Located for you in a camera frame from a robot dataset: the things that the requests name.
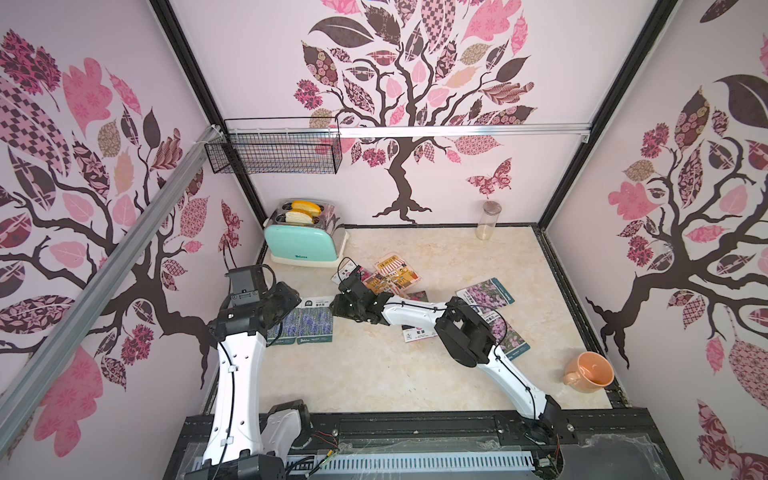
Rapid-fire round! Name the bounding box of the lavender packet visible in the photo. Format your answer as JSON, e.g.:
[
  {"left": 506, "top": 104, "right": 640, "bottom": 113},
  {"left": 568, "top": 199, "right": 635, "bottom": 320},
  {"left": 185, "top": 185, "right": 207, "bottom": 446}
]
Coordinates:
[
  {"left": 267, "top": 320, "right": 299, "bottom": 346},
  {"left": 297, "top": 296, "right": 334, "bottom": 344}
]

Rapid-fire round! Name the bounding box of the sunflower shop packet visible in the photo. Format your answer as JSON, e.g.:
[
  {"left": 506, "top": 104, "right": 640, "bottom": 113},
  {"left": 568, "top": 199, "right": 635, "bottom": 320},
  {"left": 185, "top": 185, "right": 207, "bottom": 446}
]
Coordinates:
[
  {"left": 363, "top": 273, "right": 399, "bottom": 295},
  {"left": 374, "top": 253, "right": 421, "bottom": 293}
]

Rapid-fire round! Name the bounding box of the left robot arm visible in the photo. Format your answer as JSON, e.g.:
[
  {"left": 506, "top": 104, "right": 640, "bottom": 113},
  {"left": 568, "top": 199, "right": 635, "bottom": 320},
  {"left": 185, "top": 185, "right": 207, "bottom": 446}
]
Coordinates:
[{"left": 184, "top": 264, "right": 310, "bottom": 479}]

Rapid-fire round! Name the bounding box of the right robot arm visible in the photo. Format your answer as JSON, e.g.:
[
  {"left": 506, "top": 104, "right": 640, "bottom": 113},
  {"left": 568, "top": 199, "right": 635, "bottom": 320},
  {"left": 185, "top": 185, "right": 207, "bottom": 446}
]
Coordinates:
[{"left": 331, "top": 276, "right": 571, "bottom": 445}]

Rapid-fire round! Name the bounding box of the pink flower packet centre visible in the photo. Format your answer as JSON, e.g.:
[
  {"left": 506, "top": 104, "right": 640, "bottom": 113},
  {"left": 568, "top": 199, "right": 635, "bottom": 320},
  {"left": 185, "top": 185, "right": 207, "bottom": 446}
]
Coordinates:
[{"left": 400, "top": 290, "right": 439, "bottom": 344}]

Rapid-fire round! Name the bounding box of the mint green toaster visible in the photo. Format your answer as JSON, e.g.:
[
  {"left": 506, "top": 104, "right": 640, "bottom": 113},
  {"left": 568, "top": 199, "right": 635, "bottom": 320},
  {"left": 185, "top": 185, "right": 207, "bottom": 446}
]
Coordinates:
[{"left": 263, "top": 199, "right": 349, "bottom": 268}]

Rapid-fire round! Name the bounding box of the pale toast slice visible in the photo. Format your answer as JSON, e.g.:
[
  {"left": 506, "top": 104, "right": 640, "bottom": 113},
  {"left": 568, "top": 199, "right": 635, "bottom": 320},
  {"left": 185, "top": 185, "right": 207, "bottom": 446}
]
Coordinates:
[{"left": 285, "top": 210, "right": 315, "bottom": 225}]

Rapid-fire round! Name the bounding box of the yellow toast slice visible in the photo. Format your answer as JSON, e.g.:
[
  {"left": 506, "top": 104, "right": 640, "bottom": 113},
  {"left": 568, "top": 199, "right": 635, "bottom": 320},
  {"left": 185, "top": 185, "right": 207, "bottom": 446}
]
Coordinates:
[{"left": 291, "top": 200, "right": 323, "bottom": 217}]

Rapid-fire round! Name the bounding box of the purple flower packet upper right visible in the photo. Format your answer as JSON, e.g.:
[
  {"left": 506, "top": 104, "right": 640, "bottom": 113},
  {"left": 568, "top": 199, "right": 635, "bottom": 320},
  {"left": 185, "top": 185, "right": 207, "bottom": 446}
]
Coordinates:
[{"left": 456, "top": 277, "right": 515, "bottom": 318}]

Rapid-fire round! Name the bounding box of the purple flower packet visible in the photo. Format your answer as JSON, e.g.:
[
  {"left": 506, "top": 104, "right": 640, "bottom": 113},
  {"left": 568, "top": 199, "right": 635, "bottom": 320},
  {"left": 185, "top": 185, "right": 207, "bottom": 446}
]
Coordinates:
[
  {"left": 490, "top": 317, "right": 530, "bottom": 360},
  {"left": 456, "top": 277, "right": 515, "bottom": 318}
]

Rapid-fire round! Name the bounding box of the clear glass jar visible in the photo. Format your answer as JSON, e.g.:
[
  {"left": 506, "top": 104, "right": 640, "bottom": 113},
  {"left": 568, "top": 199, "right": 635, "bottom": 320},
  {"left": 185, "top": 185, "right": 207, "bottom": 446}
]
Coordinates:
[{"left": 475, "top": 200, "right": 502, "bottom": 241}]

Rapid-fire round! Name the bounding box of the purple flower packet lower right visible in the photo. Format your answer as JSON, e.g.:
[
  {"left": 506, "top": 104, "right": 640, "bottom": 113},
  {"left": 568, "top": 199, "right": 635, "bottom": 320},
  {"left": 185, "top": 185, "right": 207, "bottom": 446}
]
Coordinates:
[{"left": 490, "top": 317, "right": 530, "bottom": 360}]

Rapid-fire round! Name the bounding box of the white vented strip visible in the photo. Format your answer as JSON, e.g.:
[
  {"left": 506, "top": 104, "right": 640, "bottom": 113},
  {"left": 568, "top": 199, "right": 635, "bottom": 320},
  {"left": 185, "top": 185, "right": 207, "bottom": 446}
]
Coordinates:
[{"left": 289, "top": 451, "right": 537, "bottom": 477}]

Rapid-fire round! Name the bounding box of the orange cup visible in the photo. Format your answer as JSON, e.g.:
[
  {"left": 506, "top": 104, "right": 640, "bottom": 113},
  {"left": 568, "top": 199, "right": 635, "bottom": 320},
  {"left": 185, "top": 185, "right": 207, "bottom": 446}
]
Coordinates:
[{"left": 562, "top": 351, "right": 615, "bottom": 393}]

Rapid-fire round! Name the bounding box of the black wire basket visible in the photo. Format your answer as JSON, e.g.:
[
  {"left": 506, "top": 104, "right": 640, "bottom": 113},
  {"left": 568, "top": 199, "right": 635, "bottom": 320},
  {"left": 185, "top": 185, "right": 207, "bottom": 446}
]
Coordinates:
[{"left": 205, "top": 113, "right": 342, "bottom": 175}]

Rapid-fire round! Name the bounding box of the aluminium rail back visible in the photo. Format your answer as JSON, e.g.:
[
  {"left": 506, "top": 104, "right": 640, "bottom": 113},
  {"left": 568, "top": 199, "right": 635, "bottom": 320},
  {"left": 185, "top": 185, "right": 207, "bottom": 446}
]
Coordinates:
[{"left": 229, "top": 123, "right": 592, "bottom": 138}]

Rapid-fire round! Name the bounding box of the aluminium rail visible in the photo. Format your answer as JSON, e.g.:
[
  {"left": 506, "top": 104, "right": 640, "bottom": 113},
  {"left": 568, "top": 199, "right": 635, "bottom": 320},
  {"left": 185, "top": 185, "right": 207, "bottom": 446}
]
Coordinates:
[
  {"left": 1, "top": 125, "right": 222, "bottom": 454},
  {"left": 229, "top": 123, "right": 592, "bottom": 138}
]

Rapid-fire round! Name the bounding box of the aluminium rail left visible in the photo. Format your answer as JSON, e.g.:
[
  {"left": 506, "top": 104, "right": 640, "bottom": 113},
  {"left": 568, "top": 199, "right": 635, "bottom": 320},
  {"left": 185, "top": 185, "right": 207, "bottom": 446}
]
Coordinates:
[{"left": 1, "top": 125, "right": 222, "bottom": 454}]

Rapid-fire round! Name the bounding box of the black base frame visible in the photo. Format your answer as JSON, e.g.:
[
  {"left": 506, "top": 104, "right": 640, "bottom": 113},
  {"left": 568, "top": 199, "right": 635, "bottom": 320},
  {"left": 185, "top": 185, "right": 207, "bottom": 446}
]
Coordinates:
[{"left": 163, "top": 407, "right": 685, "bottom": 480}]

